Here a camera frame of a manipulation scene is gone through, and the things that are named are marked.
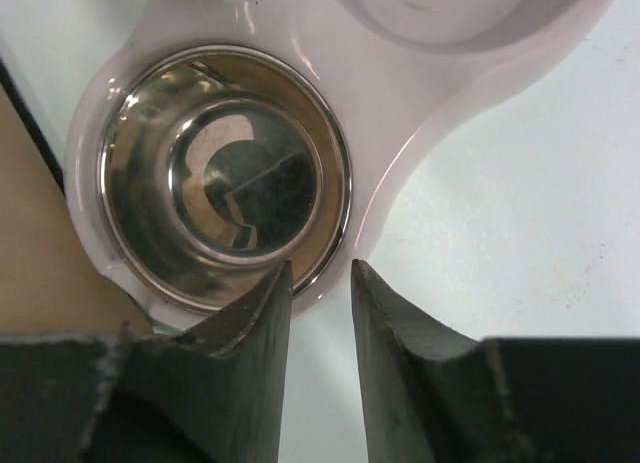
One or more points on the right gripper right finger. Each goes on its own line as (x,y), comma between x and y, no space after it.
(431,394)

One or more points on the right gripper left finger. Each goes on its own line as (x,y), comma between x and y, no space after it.
(213,393)

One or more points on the beige pet tent fabric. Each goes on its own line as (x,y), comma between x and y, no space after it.
(48,284)

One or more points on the stainless steel pet bowl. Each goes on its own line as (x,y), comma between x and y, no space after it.
(219,163)

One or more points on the grey double pet feeder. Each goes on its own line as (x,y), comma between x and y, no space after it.
(399,76)

